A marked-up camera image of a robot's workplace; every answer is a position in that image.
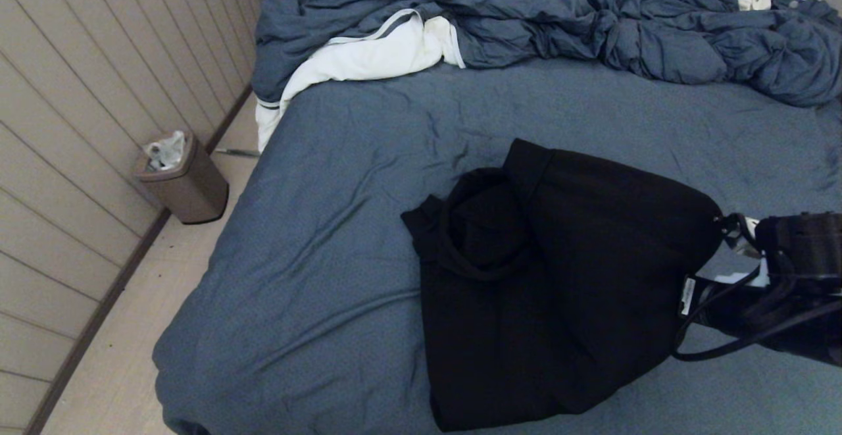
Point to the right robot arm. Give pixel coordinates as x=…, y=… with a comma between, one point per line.
x=802, y=244

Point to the crumpled blue duvet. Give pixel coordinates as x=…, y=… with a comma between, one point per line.
x=559, y=17

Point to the white plastic bin bag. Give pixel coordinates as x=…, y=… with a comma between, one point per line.
x=164, y=151

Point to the white garment with dark stripe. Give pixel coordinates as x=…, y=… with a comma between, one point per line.
x=342, y=63

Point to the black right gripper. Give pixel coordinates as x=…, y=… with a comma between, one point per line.
x=789, y=326

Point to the blue bed sheet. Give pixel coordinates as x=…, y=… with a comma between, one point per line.
x=329, y=257

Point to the brown trash bin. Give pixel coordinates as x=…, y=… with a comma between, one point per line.
x=191, y=188

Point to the black hooded sweatshirt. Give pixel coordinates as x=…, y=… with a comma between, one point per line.
x=559, y=290

